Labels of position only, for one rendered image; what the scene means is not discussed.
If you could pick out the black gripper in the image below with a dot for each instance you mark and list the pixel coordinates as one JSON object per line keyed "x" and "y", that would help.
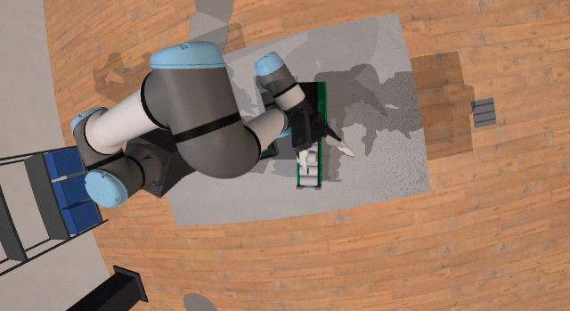
{"x": 317, "y": 132}

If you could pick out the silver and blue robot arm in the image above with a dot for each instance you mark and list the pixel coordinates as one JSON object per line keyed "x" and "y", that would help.
{"x": 188, "y": 92}

